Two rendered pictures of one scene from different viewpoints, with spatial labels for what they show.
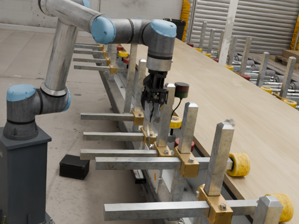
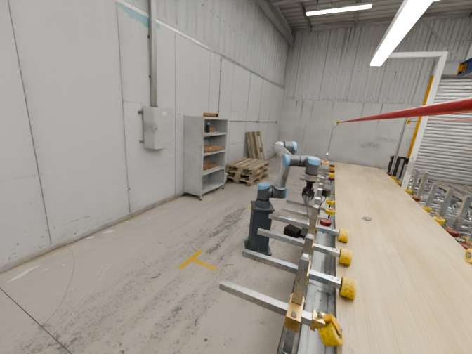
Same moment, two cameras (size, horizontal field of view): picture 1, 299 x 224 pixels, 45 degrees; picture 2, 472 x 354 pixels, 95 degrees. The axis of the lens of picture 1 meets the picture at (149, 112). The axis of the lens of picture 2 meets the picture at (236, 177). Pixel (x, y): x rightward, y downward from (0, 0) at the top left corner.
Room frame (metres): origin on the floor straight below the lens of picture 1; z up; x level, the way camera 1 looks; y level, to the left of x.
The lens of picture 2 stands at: (-0.30, -0.54, 1.63)
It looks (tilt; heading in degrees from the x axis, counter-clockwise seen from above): 16 degrees down; 38
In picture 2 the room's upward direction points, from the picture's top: 5 degrees clockwise
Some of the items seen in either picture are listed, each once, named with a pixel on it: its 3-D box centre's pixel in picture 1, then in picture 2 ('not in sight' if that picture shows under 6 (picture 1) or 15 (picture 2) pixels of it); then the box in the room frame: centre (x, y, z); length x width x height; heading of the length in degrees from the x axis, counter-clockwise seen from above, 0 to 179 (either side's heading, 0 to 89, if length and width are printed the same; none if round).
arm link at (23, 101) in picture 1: (22, 102); (264, 190); (1.86, 0.70, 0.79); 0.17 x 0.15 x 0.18; 130
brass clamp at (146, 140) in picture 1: (147, 135); not in sight; (1.58, -0.01, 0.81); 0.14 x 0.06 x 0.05; 16
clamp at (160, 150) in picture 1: (162, 153); not in sight; (1.34, -0.08, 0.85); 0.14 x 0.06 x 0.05; 16
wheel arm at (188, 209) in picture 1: (197, 208); (298, 241); (0.82, -0.16, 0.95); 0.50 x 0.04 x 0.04; 106
